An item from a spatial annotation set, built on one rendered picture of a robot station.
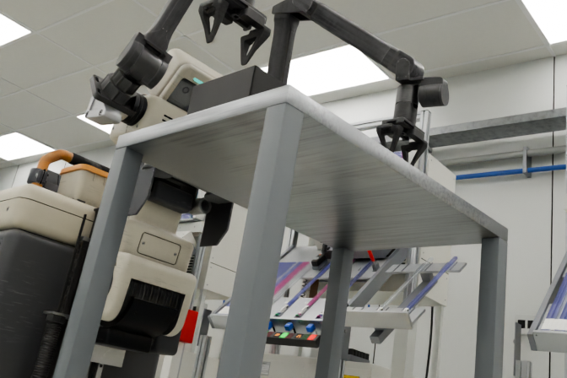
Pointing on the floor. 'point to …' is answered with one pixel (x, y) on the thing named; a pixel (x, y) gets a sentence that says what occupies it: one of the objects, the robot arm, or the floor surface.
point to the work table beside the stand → (85, 295)
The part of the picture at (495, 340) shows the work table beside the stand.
